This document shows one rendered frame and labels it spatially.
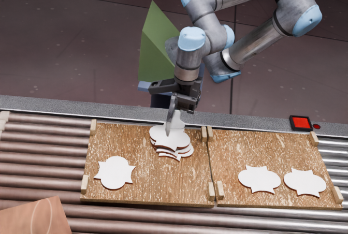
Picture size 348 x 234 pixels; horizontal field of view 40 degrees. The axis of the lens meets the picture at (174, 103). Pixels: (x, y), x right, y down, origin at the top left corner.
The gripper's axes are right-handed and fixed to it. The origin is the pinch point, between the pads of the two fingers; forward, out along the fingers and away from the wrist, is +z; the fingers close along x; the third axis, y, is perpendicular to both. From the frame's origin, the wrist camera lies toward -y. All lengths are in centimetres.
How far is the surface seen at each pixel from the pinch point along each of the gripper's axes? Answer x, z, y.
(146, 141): -1.4, 10.2, -7.6
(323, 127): 36, 12, 53
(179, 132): 3.4, 6.3, 2.7
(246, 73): 204, 104, 15
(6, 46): 156, 104, -167
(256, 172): -2.1, 9.2, 31.2
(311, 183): 1, 9, 50
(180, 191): -18.9, 10.2, 9.7
